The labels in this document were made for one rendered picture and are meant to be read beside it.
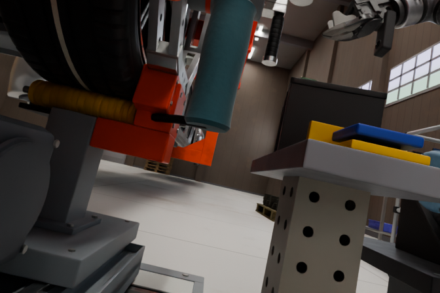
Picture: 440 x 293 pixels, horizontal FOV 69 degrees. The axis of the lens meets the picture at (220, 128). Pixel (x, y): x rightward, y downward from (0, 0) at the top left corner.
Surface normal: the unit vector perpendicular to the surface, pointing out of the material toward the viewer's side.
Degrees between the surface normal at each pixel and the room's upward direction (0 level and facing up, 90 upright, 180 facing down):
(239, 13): 87
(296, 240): 90
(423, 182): 90
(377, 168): 90
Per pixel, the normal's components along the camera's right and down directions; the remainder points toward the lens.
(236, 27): 0.35, -0.11
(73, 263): 0.02, -0.15
